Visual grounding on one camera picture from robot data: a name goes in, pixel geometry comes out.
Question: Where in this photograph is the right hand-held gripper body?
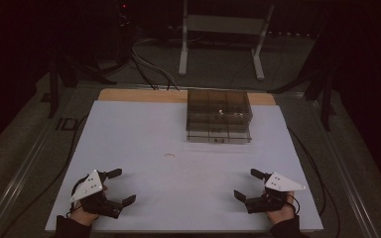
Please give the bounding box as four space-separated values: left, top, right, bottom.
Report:
244 172 308 215

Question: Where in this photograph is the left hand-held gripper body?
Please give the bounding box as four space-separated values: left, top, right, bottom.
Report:
69 170 124 220

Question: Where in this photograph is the clear grey compartment box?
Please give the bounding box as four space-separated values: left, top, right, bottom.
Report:
186 88 254 145

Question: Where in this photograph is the person's left hand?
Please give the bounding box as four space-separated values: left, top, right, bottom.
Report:
68 183 109 228

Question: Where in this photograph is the person's right hand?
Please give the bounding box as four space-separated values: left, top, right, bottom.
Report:
263 188 296 226

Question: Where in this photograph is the white table mat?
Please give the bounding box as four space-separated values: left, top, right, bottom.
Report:
45 99 324 232

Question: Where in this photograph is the black stand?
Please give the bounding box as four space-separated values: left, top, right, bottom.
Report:
267 62 340 132
41 49 118 119

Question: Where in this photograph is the black computer tower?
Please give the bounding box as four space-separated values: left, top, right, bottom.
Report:
112 0 134 65

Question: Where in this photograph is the white metal stand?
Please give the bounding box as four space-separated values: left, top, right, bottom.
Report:
178 0 276 82

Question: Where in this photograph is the left hand-held gripper cable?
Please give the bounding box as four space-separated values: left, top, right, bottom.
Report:
66 178 84 219

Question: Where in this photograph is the hand-held gripper cable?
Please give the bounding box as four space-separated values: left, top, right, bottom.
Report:
286 192 302 216
66 178 84 219

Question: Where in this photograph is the right hand-held gripper cable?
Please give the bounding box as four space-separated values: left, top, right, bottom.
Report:
286 192 302 216

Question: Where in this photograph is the black floor cable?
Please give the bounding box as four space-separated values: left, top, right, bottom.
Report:
0 113 90 238
287 127 342 238

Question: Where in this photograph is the bundle of floor cables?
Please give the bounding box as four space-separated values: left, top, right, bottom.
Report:
129 38 182 92

